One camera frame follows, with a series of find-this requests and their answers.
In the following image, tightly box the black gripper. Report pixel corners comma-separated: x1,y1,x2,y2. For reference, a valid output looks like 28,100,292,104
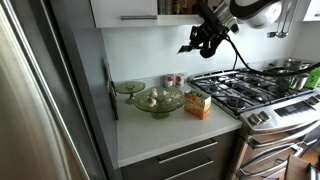
179,22,230,54

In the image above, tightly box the dark tea bag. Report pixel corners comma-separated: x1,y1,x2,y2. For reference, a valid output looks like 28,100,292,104
177,44,194,55

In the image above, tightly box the orange tea box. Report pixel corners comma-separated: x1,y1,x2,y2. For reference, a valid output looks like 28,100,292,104
183,88,213,121

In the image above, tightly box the white labelled can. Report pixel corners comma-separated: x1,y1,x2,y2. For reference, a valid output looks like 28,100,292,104
174,72,186,89

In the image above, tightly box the red and white can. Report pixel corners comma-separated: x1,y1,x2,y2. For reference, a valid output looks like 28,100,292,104
164,73,176,89

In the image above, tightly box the white garlic bulb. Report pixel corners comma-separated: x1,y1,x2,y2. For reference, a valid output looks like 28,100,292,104
149,88,160,99
145,96,157,108

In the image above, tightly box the black stove grate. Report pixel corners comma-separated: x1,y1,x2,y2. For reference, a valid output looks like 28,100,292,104
188,68,316,117

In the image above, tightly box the large green glass cake stand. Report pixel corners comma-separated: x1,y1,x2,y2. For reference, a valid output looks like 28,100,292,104
134,85,187,120

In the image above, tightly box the white upper cabinet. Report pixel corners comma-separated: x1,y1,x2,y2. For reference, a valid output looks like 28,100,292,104
89,0,214,29

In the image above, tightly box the small green glass cake stand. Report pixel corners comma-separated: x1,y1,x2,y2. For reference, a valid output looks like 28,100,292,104
114,80,147,105

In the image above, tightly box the small hanging steel utensil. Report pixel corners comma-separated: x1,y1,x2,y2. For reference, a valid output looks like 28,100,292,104
266,0,287,39

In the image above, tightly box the hanging steel ladle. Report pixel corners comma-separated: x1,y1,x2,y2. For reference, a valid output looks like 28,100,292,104
276,0,296,39

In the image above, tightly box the black strip on refrigerator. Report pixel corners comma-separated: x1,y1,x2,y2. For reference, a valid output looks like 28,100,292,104
102,58,120,121

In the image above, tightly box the silver stove knob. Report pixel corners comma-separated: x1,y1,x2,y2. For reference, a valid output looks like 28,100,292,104
258,110,271,122
248,113,263,126

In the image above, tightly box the steel pot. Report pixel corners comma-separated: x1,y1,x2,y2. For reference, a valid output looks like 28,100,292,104
275,71,310,92

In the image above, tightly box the steel pan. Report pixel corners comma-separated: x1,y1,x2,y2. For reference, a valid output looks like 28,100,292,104
282,58,314,72

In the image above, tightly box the stainless steel gas stove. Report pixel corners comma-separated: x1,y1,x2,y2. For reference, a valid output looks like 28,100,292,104
187,59,320,180

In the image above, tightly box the dark base drawer cabinet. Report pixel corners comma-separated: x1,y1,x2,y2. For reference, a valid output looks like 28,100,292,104
119,129,240,180

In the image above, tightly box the stainless steel refrigerator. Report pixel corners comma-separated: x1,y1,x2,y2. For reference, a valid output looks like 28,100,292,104
0,0,122,180

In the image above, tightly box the grey cabinet bar handle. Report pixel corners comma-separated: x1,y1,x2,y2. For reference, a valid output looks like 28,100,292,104
119,14,159,21

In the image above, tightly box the silver drawer bar handle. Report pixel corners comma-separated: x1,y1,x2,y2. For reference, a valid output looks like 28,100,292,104
162,159,215,180
157,139,219,165

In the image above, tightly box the steel oven door handle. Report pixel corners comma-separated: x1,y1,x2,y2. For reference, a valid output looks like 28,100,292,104
247,120,320,150

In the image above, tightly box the steel stove drawer handle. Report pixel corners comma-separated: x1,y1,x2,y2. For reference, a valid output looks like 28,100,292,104
235,143,305,180

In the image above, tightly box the long refrigerator door handle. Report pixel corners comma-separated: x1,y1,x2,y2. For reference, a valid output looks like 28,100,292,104
1,0,93,180

